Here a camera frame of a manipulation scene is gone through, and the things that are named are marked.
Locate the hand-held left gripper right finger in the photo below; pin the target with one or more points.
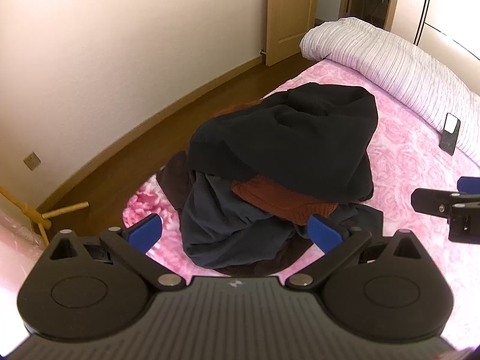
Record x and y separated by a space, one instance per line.
322 232

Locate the rust orange knit sweater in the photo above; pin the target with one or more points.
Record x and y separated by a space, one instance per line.
270 195

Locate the wooden door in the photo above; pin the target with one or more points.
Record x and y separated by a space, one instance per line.
288 15

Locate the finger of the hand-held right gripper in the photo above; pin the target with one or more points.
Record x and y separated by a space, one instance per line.
470 184
431 200

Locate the yellow wooden stand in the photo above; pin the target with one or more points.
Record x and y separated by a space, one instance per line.
33 215

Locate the black hooded garment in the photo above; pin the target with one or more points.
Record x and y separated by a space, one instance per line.
292 146

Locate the pale pink cloth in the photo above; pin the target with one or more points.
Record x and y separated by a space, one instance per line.
15 255

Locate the cream wardrobe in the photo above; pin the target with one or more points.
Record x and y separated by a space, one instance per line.
450 3

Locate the navy garment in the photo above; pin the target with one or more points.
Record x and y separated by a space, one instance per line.
225 225

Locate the wall socket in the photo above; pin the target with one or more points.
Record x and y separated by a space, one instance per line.
32 161

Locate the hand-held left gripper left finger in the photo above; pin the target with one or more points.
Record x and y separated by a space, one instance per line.
144 232

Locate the white striped quilt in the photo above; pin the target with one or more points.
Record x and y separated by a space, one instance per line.
393 60

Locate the pink floral blanket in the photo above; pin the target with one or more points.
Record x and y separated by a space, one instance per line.
405 157

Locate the black smartphone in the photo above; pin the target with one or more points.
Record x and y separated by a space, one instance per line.
448 138

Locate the dark brown garment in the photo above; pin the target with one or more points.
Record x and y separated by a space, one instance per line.
172 183

